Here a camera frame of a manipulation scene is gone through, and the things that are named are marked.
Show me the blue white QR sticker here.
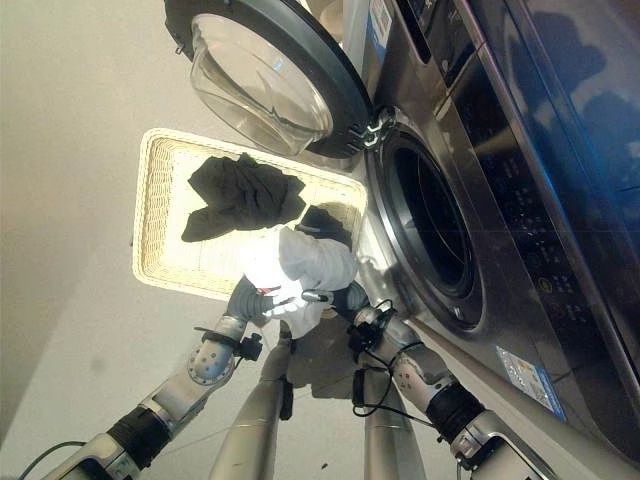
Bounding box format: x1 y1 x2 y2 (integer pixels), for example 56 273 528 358
367 0 394 49

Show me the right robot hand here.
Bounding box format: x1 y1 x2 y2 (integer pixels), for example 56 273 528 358
301 281 372 320

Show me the silver robot leg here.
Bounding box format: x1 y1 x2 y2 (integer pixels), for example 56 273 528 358
363 349 427 480
206 322 297 480

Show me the white garment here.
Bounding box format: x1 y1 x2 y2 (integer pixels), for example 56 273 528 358
238 224 359 342

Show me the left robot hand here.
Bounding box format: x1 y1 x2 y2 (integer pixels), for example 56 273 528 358
229 278 297 322

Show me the left silver robot leg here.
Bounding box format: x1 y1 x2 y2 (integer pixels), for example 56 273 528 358
206 322 297 480

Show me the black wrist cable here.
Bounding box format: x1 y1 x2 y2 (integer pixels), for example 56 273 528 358
348 298 437 429

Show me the large black crumpled garment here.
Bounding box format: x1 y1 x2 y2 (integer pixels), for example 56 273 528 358
180 152 307 244

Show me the small dark garment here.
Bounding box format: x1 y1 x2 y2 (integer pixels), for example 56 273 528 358
298 204 354 247

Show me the silver front-load washing machine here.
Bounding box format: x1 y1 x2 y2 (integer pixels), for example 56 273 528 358
319 0 640 480

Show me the white wicker laundry basket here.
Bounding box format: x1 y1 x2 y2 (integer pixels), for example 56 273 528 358
130 128 369 301

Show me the grey cable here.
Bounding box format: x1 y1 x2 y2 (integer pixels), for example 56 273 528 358
29 439 87 480

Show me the round glass washing machine door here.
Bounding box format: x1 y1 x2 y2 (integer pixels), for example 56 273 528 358
162 0 396 160

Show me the right silver robot leg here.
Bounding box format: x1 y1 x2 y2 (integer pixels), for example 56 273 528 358
363 349 427 480

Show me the blue energy label sticker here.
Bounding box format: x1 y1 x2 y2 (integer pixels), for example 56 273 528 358
494 344 569 424

